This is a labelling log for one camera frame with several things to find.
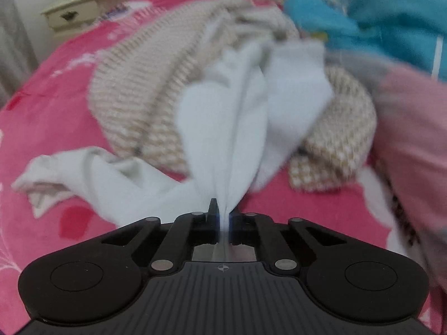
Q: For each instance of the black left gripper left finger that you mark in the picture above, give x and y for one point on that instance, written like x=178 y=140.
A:
x=186 y=233

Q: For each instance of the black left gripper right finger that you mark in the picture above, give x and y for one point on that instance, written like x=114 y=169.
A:
x=262 y=234

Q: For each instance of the white bear print shirt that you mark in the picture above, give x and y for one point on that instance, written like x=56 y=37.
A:
x=238 y=126

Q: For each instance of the beige knitted sweater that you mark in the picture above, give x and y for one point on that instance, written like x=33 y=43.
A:
x=321 y=120

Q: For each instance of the pink grey blue quilt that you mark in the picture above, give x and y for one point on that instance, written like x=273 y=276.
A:
x=398 y=47

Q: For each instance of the cream wooden nightstand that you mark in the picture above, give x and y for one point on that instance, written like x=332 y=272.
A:
x=69 y=18

